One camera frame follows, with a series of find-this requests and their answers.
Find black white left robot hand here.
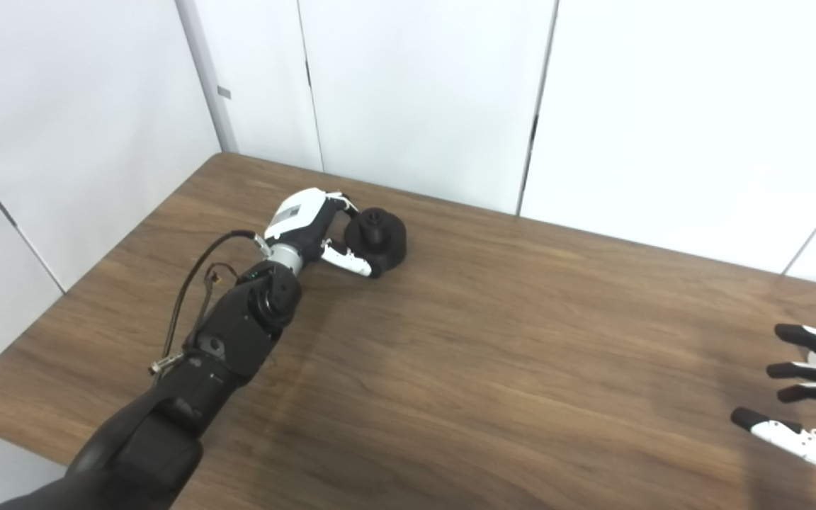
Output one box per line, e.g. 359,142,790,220
264,187,384,279

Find round black stepped part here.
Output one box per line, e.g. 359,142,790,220
344,208,409,273

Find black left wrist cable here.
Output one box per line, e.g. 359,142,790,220
149,229,273,376

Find thin left arm wire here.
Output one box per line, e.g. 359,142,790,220
199,263,239,334

